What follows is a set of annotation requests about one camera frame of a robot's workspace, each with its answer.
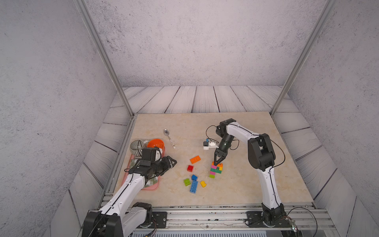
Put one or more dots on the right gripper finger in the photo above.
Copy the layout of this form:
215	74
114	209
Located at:
216	162
220	158

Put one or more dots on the dark green lego brick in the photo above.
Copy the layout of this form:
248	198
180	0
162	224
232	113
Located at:
216	170

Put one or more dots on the orange long lego brick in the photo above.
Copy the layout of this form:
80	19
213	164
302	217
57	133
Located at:
195	159

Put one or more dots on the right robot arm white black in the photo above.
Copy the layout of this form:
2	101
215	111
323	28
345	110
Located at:
261	156

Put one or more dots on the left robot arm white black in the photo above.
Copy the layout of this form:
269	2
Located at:
114	219

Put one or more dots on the red lego brick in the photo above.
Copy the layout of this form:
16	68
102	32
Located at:
190	168

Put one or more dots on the small blue lego brick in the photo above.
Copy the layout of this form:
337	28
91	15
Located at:
194	177

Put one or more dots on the lime lego brick left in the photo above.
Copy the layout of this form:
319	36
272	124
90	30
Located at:
187	182

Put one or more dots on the long blue lego brick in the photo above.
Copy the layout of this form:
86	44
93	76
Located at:
193	187

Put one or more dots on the green checkered cloth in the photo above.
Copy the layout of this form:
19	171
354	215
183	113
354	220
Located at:
151	181

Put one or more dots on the orange plastic bowl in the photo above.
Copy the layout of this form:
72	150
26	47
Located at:
156	143

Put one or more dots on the metal spoon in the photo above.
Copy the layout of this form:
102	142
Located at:
166	133

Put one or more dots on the grey ribbed cup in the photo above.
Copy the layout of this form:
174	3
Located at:
137	146

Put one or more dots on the pink tray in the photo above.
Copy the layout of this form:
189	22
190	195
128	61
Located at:
126	173

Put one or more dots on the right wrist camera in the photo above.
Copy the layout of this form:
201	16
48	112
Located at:
208	144

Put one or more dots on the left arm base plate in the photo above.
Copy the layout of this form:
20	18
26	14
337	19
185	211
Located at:
157	219

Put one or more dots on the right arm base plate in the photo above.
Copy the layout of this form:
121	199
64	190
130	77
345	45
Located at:
255	219

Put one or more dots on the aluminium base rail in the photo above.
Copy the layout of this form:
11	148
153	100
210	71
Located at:
188	219

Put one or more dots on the left frame post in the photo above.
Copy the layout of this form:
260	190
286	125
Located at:
82	8

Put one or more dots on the frame post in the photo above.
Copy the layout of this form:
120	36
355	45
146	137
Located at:
315	33
82	8

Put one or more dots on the right frame post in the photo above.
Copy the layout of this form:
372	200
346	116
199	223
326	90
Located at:
315	33

